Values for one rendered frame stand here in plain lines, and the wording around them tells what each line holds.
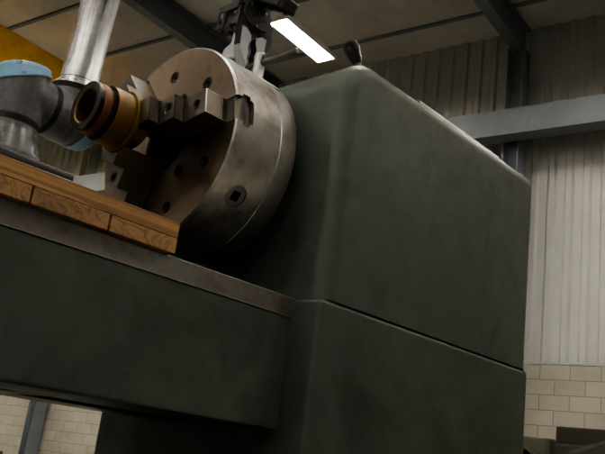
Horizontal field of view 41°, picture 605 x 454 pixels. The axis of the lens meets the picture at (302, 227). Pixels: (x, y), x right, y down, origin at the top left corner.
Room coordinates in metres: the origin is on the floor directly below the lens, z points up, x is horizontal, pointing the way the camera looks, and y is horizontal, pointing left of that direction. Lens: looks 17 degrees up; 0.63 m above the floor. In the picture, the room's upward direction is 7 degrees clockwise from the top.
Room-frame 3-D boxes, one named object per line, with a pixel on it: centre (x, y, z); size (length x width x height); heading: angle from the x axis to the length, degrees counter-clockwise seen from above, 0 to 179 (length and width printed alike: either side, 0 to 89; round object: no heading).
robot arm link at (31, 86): (1.62, 0.64, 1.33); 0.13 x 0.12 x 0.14; 143
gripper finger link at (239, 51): (1.41, 0.17, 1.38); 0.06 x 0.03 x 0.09; 46
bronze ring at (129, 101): (1.09, 0.29, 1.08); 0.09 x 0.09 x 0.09; 46
